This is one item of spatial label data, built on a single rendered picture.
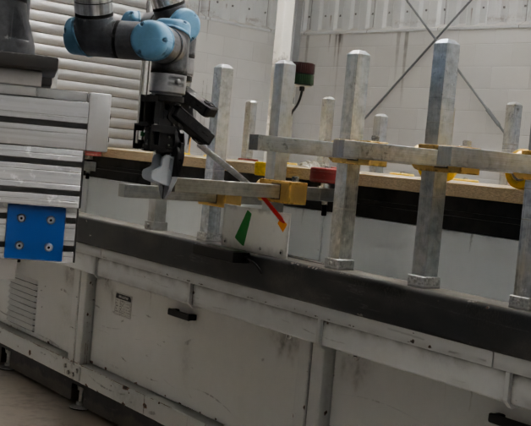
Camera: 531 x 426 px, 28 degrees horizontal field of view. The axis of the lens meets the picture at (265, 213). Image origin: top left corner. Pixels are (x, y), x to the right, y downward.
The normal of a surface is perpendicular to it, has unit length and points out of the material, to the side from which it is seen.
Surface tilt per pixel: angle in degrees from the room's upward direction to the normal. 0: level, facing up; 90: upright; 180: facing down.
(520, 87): 90
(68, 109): 90
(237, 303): 90
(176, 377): 90
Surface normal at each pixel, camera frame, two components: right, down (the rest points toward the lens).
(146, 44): -0.19, 0.04
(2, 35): 0.58, -0.21
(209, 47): 0.67, 0.10
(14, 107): 0.22, 0.07
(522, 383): -0.80, -0.04
